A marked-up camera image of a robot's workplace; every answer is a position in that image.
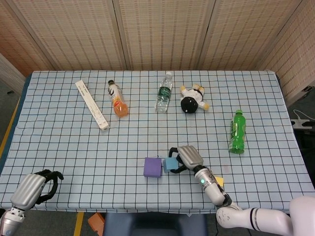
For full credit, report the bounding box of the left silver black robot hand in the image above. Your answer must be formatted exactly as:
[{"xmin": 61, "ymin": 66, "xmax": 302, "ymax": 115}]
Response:
[{"xmin": 10, "ymin": 170, "xmax": 64, "ymax": 211}]

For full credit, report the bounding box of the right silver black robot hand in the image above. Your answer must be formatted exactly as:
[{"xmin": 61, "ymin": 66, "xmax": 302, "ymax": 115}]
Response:
[{"xmin": 168, "ymin": 145, "xmax": 204, "ymax": 174}]

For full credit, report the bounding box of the light blue cube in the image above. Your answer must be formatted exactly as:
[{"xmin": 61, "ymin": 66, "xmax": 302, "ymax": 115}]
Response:
[{"xmin": 162, "ymin": 157, "xmax": 179, "ymax": 173}]

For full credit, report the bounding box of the purple cube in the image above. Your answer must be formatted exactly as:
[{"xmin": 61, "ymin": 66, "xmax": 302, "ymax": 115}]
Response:
[{"xmin": 143, "ymin": 157, "xmax": 162, "ymax": 178}]

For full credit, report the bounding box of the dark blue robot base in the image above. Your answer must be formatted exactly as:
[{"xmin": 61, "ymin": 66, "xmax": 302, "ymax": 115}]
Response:
[{"xmin": 102, "ymin": 212, "xmax": 208, "ymax": 236}]

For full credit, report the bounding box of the plush doll with black head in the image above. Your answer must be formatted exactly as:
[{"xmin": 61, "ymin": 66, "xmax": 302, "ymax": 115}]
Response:
[{"xmin": 179, "ymin": 83, "xmax": 211, "ymax": 115}]

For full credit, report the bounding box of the green soda bottle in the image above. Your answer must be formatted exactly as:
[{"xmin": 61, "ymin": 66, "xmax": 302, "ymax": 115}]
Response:
[{"xmin": 228, "ymin": 109, "xmax": 247, "ymax": 154}]

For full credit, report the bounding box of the light blue checkered tablecloth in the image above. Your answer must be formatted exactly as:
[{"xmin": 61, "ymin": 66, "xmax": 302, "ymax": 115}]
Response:
[{"xmin": 0, "ymin": 70, "xmax": 315, "ymax": 214}]

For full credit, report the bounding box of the clear water bottle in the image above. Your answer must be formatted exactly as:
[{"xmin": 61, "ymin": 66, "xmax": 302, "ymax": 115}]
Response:
[{"xmin": 154, "ymin": 71, "xmax": 173, "ymax": 113}]

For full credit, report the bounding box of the orange juice bottle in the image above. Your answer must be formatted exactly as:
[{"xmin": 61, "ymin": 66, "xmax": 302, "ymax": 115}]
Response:
[{"xmin": 107, "ymin": 79, "xmax": 129, "ymax": 118}]

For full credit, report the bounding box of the long white cardboard box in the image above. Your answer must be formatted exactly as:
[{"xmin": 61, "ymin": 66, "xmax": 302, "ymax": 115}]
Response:
[{"xmin": 75, "ymin": 79, "xmax": 111, "ymax": 132}]

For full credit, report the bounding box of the white power strip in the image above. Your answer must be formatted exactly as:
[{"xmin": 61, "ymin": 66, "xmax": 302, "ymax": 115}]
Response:
[{"xmin": 290, "ymin": 118, "xmax": 315, "ymax": 129}]

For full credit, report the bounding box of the bamboo folding screen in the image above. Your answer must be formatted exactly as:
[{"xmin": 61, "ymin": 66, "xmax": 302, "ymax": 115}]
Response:
[{"xmin": 0, "ymin": 0, "xmax": 315, "ymax": 107}]

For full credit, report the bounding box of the white power cable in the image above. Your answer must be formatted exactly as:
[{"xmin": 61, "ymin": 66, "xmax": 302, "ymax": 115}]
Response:
[{"xmin": 293, "ymin": 109, "xmax": 309, "ymax": 121}]

